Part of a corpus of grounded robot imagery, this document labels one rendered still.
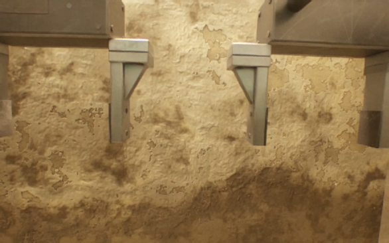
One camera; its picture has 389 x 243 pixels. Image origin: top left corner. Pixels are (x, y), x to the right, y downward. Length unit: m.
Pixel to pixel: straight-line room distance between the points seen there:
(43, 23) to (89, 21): 0.04
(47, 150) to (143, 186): 0.33
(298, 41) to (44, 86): 0.70
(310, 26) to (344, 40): 0.04
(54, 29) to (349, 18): 0.27
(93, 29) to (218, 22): 0.57
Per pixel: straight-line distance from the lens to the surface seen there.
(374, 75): 0.30
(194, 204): 0.77
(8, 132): 0.30
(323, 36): 0.23
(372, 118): 0.29
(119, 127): 0.21
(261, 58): 0.21
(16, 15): 0.26
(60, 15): 0.24
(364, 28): 0.26
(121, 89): 0.21
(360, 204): 1.12
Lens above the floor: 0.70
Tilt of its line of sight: 5 degrees down
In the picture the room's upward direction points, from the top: 2 degrees clockwise
